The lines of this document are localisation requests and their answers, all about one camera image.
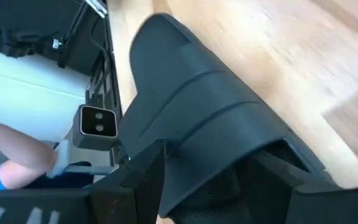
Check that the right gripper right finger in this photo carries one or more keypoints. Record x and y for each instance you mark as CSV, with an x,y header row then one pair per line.
x,y
322,208

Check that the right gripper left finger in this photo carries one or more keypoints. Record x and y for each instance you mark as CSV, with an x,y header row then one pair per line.
x,y
113,202

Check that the black rubber slide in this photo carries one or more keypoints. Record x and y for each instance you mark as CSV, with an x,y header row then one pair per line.
x,y
182,93

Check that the white desk top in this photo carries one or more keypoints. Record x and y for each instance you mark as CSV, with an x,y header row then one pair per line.
x,y
26,93

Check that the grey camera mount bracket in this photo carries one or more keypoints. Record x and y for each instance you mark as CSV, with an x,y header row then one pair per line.
x,y
61,157

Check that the black depth camera box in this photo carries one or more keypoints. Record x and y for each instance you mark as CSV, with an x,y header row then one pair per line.
x,y
98,121

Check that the silver metal bracket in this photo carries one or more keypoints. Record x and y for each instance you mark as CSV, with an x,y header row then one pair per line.
x,y
98,7

